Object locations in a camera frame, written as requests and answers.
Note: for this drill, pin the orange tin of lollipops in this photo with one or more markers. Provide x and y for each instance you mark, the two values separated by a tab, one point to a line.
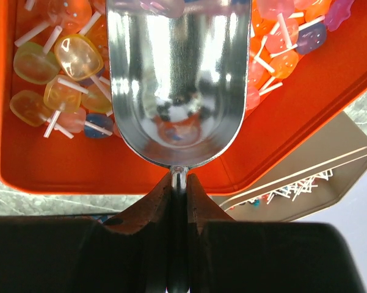
323	83

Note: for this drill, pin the silver metal scoop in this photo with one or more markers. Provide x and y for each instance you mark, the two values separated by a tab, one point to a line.
178	74

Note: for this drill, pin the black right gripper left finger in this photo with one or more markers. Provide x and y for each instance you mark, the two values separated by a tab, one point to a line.
127	253

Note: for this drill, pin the beige tin of small lollipops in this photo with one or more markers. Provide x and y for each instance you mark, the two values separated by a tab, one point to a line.
315	176

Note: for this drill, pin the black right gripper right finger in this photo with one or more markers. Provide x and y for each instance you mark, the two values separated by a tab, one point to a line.
230	256

